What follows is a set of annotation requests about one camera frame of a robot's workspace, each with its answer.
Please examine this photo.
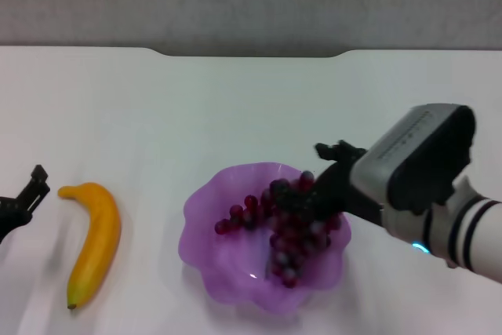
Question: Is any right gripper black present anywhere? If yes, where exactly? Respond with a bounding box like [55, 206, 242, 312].
[274, 140, 384, 231]

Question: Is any yellow plastic banana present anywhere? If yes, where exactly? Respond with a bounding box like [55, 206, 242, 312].
[57, 181, 123, 311]

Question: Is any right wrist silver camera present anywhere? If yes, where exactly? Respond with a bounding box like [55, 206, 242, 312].
[350, 103, 478, 216]

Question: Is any dark red grape bunch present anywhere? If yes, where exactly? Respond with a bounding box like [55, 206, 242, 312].
[214, 169, 343, 289]

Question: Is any purple wavy plastic bowl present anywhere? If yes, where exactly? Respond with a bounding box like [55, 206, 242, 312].
[176, 161, 352, 317]

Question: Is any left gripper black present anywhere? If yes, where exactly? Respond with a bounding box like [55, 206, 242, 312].
[0, 165, 52, 244]

